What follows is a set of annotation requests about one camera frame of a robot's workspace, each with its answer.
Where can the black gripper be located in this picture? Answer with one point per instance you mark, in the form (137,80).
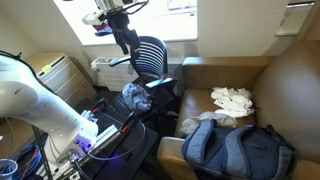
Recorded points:
(118,20)

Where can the grey shorts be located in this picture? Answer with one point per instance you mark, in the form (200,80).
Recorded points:
(213,119)

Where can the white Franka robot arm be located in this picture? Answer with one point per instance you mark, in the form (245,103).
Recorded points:
(36,106)

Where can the black mesh office chair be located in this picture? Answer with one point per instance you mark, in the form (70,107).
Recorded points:
(151,60)

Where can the red and blue cap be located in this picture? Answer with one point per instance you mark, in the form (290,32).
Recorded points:
(104,30)

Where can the blue grey crumpled garment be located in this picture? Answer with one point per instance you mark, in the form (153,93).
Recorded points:
(136,97)

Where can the black orange clamp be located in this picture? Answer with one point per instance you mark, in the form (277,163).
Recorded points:
(128,121)
(100,106)

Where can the white drawer cabinet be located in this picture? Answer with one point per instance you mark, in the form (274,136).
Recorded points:
(66,80)

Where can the yellow green small item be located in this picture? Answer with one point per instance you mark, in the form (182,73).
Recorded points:
(47,69)

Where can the black robot table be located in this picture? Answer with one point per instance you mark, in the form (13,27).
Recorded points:
(133,150)

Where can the white crumpled cloth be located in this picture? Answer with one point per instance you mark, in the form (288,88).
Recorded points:
(233,101)

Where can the black tripod leg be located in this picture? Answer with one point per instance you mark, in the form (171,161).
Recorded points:
(41,150)

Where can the blue grey backpack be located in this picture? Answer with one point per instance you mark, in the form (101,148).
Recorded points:
(240,151)

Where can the small framed window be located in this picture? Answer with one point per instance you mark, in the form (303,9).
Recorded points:
(293,20)

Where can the brown leather armchair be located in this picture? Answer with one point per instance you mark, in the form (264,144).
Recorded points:
(290,90)

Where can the white cup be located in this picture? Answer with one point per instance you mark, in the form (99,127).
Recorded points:
(7,168)

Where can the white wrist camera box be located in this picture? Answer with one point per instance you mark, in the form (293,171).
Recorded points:
(94,17)

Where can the aluminium rail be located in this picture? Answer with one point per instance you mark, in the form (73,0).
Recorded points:
(103,138)

